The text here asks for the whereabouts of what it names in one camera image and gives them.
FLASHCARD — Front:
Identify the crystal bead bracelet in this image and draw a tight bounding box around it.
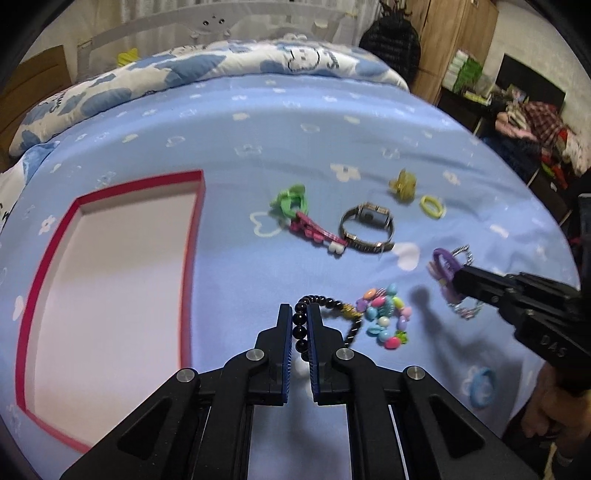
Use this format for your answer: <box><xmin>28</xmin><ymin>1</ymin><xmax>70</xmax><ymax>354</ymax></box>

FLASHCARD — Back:
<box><xmin>427</xmin><ymin>244</ymin><xmax>485</xmax><ymax>321</ymax></box>

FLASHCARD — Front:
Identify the colourful plastic bead bracelet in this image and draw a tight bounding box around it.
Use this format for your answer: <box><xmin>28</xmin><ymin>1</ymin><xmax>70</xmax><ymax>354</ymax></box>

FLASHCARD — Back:
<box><xmin>355</xmin><ymin>282</ymin><xmax>413</xmax><ymax>351</ymax></box>

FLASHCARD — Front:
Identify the purple hair tie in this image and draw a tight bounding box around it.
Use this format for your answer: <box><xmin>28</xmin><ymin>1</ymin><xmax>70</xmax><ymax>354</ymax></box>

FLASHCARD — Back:
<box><xmin>431</xmin><ymin>246</ymin><xmax>465</xmax><ymax>288</ymax></box>

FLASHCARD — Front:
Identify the black bead bracelet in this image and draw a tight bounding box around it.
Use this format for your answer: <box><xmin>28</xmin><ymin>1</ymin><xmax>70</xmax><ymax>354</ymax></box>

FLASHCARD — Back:
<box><xmin>291</xmin><ymin>293</ymin><xmax>366</xmax><ymax>366</ymax></box>

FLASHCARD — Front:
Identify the yellow hair tie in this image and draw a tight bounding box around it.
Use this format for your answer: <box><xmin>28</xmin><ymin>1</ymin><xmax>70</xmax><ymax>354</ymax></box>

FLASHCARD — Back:
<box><xmin>419</xmin><ymin>195</ymin><xmax>447</xmax><ymax>221</ymax></box>

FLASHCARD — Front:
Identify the yellow hair claw clip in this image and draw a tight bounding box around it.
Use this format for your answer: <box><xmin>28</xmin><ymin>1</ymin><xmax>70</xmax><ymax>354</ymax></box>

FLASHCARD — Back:
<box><xmin>389</xmin><ymin>169</ymin><xmax>417</xmax><ymax>203</ymax></box>

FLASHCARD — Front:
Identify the metal wristwatch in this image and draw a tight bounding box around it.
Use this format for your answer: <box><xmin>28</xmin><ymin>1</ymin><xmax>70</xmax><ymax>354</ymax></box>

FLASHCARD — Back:
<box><xmin>339</xmin><ymin>202</ymin><xmax>394</xmax><ymax>254</ymax></box>

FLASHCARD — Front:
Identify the pink hair clip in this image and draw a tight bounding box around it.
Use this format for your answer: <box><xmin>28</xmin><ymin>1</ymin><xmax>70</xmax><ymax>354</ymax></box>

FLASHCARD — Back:
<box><xmin>290</xmin><ymin>211</ymin><xmax>348</xmax><ymax>256</ymax></box>

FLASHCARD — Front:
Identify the green hair tie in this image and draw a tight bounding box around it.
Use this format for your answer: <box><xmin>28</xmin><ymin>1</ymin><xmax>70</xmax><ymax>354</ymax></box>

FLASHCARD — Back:
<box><xmin>268</xmin><ymin>183</ymin><xmax>309</xmax><ymax>221</ymax></box>

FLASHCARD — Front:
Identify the person's right hand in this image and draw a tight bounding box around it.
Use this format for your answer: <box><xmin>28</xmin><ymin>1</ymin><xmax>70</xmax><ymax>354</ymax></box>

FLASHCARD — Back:
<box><xmin>522</xmin><ymin>363</ymin><xmax>590</xmax><ymax>459</ymax></box>

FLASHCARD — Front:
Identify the red shallow tray box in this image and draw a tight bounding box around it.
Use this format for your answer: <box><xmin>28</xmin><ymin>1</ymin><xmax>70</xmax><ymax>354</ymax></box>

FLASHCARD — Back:
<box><xmin>15</xmin><ymin>170</ymin><xmax>205</xmax><ymax>453</ymax></box>

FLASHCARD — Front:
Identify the pile of clothes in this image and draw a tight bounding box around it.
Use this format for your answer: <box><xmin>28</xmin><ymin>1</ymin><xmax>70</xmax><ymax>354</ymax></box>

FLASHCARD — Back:
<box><xmin>483</xmin><ymin>85</ymin><xmax>590</xmax><ymax>190</ymax></box>

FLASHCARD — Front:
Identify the light blue bed sheet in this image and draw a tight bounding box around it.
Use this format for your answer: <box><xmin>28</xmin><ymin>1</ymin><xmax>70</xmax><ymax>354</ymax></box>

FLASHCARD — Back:
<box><xmin>1</xmin><ymin>75</ymin><xmax>579</xmax><ymax>479</ymax></box>

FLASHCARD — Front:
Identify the green white boxes stack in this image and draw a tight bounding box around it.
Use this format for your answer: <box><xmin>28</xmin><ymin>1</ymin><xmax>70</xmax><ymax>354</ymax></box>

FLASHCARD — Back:
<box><xmin>442</xmin><ymin>49</ymin><xmax>483</xmax><ymax>93</ymax></box>

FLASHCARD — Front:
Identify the white patterned pillow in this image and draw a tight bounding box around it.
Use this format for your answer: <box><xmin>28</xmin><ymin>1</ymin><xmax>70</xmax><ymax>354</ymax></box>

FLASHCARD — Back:
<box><xmin>0</xmin><ymin>160</ymin><xmax>27</xmax><ymax>229</ymax></box>

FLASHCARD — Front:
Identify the wooden wardrobe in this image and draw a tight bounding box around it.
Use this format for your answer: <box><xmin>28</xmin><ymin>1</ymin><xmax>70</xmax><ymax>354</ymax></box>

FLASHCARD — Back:
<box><xmin>404</xmin><ymin>0</ymin><xmax>499</xmax><ymax>104</ymax></box>

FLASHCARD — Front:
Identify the black jacket hanging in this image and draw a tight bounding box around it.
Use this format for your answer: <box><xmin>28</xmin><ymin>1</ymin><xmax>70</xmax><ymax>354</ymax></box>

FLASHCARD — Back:
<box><xmin>359</xmin><ymin>1</ymin><xmax>422</xmax><ymax>84</ymax></box>

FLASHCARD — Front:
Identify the blue white patterned quilt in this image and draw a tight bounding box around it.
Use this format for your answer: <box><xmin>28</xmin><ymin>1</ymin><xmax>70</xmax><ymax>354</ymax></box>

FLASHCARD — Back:
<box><xmin>8</xmin><ymin>34</ymin><xmax>409</xmax><ymax>158</ymax></box>

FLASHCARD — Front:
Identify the wooden headboard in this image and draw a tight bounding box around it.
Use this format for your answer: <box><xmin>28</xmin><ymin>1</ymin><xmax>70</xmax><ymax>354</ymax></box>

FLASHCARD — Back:
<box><xmin>0</xmin><ymin>45</ymin><xmax>71</xmax><ymax>172</ymax></box>

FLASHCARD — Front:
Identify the grey crib bumper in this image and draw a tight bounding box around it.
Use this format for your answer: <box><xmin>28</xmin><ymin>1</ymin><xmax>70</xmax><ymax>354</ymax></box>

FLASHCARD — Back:
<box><xmin>75</xmin><ymin>1</ymin><xmax>363</xmax><ymax>82</ymax></box>

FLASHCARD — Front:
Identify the blue hair tie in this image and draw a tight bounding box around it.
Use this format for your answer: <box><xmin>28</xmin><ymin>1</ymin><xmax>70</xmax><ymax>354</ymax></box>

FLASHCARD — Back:
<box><xmin>467</xmin><ymin>366</ymin><xmax>499</xmax><ymax>410</ymax></box>

